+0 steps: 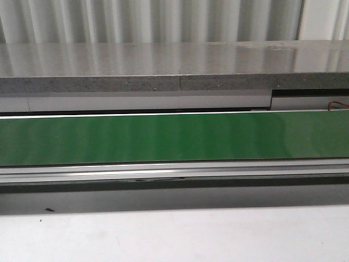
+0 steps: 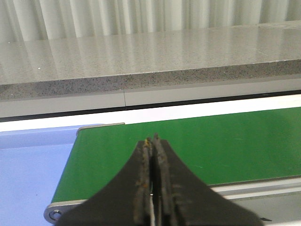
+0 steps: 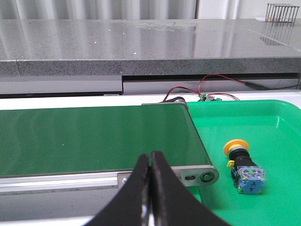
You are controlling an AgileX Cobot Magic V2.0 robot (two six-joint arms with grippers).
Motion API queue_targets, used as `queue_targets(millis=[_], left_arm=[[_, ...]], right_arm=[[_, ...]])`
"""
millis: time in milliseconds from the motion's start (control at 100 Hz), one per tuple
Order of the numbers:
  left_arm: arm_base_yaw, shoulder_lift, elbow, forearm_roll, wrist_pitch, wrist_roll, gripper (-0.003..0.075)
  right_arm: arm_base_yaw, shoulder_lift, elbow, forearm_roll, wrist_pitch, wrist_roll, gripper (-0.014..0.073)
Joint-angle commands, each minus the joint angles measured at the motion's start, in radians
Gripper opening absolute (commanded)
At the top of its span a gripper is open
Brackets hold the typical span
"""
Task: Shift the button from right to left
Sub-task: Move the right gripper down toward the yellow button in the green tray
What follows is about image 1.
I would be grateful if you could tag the grey stone counter slab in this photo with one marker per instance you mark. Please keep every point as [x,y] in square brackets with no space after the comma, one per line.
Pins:
[172,67]

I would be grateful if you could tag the green conveyor belt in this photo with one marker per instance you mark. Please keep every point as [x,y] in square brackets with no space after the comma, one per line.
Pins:
[54,140]

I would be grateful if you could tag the white pleated curtain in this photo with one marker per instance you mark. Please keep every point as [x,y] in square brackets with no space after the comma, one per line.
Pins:
[171,21]

